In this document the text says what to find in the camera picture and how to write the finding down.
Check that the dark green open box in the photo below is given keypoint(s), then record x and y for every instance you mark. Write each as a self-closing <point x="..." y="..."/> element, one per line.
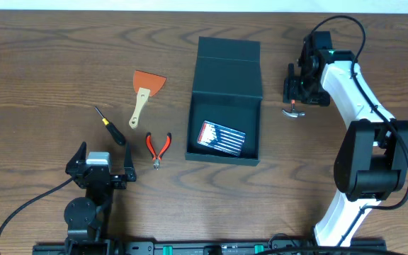
<point x="227" y="91"/>

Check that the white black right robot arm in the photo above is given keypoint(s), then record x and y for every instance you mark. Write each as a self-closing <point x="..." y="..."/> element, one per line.
<point x="372" y="161"/>

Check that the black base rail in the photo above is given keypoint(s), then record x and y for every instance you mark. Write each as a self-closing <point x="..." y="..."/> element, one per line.
<point x="191" y="248"/>

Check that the blue drill bit case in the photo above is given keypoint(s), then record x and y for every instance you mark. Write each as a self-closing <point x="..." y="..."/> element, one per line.
<point x="221" y="138"/>

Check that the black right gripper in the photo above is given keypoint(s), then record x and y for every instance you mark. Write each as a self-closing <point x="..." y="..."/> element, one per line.
<point x="291" y="92"/>

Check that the red black pliers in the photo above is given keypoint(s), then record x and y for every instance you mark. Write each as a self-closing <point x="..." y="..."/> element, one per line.
<point x="157" y="157"/>

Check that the orange scraper wooden handle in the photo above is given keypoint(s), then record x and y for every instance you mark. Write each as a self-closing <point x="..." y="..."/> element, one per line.
<point x="145" y="85"/>

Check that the black yellow screwdriver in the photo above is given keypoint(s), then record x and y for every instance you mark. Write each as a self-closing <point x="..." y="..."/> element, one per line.
<point x="117" y="135"/>

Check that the small steel claw hammer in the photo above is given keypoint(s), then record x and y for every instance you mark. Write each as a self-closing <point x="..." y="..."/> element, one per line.
<point x="293" y="112"/>

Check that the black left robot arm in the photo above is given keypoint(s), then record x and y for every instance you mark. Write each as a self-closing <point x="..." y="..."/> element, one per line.
<point x="88" y="217"/>

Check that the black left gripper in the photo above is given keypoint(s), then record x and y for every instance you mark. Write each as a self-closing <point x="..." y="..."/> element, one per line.
<point x="102" y="178"/>

